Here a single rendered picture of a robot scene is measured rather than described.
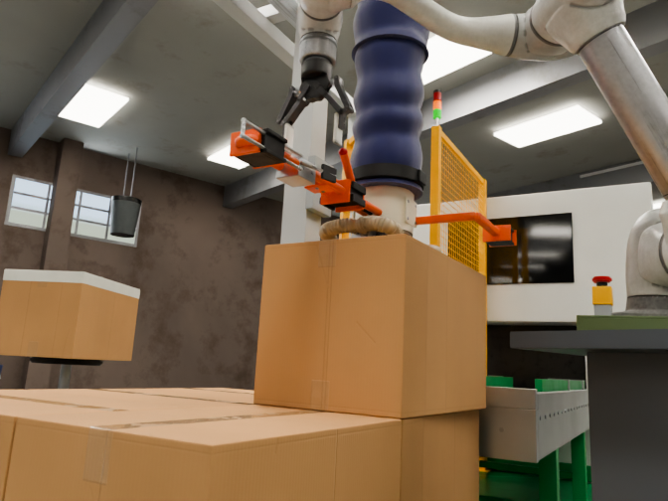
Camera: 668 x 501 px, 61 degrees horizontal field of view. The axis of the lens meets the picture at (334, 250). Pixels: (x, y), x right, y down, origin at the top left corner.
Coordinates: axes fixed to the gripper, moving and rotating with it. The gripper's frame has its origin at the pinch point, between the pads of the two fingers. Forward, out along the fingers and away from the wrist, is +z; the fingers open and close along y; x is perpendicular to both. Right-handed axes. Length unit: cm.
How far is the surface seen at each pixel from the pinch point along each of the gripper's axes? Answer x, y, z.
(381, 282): -10.2, -14.1, 31.5
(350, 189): -13.2, -3.4, 7.4
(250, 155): 21.1, 0.7, 10.4
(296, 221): -143, 101, -26
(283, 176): 8.2, 1.5, 10.4
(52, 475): 49, 9, 68
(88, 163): -461, 744, -260
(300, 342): -10.9, 6.9, 45.2
